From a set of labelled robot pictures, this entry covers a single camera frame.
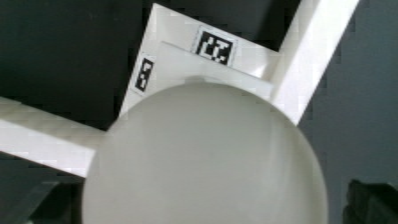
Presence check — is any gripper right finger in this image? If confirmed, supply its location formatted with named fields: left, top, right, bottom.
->
left=343, top=180, right=398, bottom=224

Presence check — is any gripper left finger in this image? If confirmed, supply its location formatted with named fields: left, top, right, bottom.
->
left=0, top=181, right=59, bottom=224

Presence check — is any white lamp bulb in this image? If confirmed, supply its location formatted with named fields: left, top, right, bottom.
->
left=84, top=83, right=327, bottom=224

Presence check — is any white lamp base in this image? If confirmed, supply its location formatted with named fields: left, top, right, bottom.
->
left=121, top=4, right=279, bottom=113

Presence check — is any white front wall bar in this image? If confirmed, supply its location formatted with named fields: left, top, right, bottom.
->
left=0, top=97, right=105, bottom=177

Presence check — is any white wall bar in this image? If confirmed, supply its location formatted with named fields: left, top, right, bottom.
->
left=270, top=0, right=359, bottom=124
left=0, top=97, right=105, bottom=177

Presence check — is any white right wall bar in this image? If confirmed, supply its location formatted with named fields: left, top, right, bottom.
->
left=270, top=0, right=359, bottom=124

